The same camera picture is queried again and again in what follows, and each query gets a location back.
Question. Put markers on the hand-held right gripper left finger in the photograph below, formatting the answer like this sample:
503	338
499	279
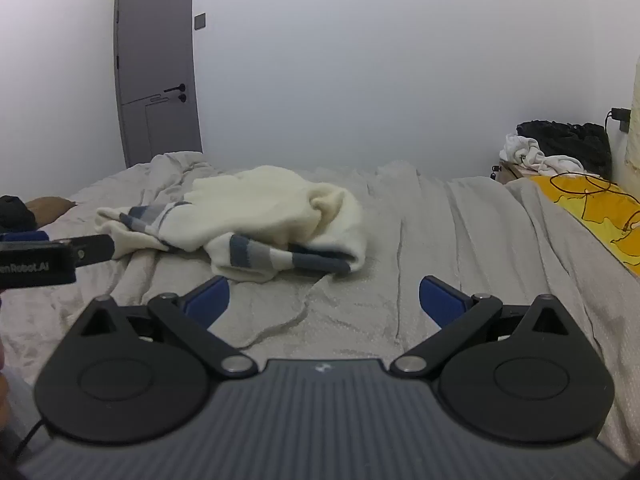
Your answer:
210	302

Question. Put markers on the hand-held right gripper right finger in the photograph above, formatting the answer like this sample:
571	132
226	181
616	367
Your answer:
440	302

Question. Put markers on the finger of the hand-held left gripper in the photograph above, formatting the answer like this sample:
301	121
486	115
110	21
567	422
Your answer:
25	236
95	250

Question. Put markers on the cream sweater with blue stripes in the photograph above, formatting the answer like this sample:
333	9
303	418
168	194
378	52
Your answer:
270	200

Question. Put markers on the brown pillow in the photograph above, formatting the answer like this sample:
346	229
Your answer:
50	207

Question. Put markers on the grey bed blanket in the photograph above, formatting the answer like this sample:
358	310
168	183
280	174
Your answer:
450	240

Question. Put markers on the small hanging keys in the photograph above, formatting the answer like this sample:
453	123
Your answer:
495	172

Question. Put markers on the wooden nightstand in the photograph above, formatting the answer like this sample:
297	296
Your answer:
510	172

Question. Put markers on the white crumpled cloth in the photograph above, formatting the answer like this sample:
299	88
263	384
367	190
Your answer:
525	152

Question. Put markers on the yellow printed pillow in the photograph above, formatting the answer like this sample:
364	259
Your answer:
590	205

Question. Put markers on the grey door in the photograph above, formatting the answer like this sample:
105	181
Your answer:
155	50

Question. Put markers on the black bag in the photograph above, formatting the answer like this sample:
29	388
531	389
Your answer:
575	142

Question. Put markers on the cream padded headboard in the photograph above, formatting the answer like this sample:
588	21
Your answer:
634	125

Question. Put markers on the grey wall switch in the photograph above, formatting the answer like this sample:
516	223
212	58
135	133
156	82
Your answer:
200	20

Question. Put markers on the black wall charger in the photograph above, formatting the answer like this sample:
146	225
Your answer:
620	116

